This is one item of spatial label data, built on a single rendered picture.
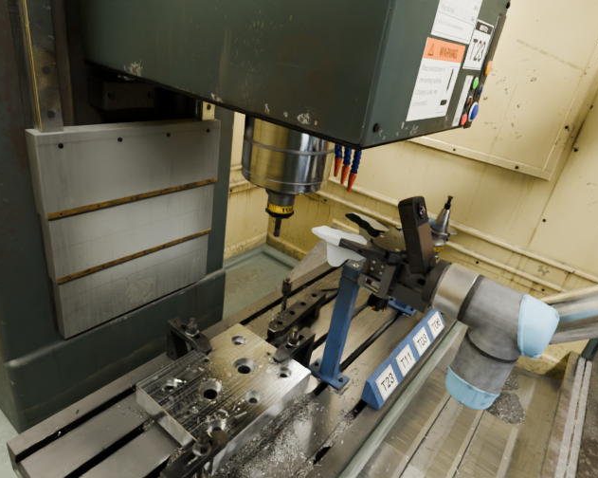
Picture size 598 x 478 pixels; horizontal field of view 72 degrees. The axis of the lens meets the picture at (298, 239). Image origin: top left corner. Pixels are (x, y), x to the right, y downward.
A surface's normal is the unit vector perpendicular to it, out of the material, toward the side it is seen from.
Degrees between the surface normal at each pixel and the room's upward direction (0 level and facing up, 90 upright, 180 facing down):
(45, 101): 90
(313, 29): 90
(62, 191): 91
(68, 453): 0
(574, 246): 90
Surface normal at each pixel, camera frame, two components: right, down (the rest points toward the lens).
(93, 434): 0.15, -0.88
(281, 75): -0.61, 0.27
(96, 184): 0.78, 0.38
